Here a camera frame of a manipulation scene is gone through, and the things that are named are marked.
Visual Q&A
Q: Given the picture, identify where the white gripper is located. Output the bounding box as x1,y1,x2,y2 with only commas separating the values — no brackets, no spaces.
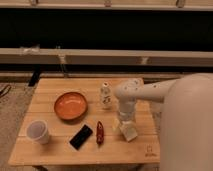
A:
112,112,137,132

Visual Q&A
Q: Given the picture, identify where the white sponge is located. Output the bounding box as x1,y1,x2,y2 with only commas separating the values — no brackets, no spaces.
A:
121,124,138,142

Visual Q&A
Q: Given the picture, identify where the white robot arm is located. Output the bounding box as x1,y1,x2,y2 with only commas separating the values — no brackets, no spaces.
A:
114,73,213,171

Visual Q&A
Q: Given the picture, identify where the orange ceramic bowl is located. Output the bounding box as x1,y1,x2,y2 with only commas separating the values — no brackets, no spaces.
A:
54,92,88,120

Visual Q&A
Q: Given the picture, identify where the red chili pepper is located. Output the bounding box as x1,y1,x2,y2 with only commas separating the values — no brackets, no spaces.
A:
96,121,104,145

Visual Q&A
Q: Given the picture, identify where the white plastic bottle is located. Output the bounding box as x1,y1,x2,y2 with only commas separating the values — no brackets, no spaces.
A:
100,82,111,109

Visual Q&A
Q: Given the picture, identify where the black rectangular block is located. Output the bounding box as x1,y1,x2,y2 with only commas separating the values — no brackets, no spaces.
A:
69,125,93,150

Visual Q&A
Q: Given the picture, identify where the wooden table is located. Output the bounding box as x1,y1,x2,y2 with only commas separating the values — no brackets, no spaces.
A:
9,78,160,166

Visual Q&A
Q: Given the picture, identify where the white paper cup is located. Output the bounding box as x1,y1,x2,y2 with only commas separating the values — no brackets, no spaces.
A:
26,120,50,144

